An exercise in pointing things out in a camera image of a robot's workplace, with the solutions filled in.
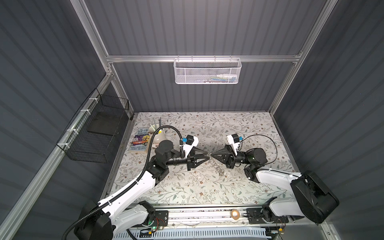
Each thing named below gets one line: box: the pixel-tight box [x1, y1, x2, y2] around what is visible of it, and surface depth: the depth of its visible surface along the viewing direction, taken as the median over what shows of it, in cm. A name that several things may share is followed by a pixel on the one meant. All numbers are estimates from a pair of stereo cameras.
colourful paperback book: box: [129, 127, 150, 152], surface depth 104 cm
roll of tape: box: [230, 209, 240, 220], surface depth 77 cm
